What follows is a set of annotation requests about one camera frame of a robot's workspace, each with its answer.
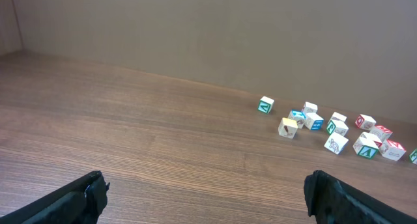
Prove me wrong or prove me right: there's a blue P wooden block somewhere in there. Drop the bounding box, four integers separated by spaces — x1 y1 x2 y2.
324 133 349 155

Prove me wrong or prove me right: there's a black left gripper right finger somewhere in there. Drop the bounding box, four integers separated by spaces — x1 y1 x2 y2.
304 170 416 224

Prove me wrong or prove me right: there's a yellow-sided A wooden block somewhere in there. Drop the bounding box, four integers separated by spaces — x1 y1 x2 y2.
326 119 349 136

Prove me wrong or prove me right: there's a dark blue number block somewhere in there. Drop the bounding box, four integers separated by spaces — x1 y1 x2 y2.
304 113 324 130

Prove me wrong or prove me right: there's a hammer picture wooden block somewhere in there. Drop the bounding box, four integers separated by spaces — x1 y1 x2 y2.
278 117 298 139

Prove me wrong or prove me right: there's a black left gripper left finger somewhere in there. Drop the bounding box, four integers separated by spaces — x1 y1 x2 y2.
1 171 110 224

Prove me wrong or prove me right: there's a green-sided corner wooden block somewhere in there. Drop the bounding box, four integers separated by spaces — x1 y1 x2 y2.
257 96 274 114

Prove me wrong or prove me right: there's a light blue letter block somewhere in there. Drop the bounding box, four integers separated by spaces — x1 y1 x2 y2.
288 109 307 129

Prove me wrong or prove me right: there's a blue T wooden block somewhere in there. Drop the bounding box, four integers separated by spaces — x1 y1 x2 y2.
302 102 318 115

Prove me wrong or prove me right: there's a red M wooden block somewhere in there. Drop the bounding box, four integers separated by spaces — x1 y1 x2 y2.
370 125 393 142

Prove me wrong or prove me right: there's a red A wooden block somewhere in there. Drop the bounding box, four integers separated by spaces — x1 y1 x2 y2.
379 139 406 161

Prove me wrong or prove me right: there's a number four wooden block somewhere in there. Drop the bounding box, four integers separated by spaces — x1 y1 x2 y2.
354 114 377 131

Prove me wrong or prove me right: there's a green V wooden block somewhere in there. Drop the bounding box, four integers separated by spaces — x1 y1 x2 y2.
352 137 379 160

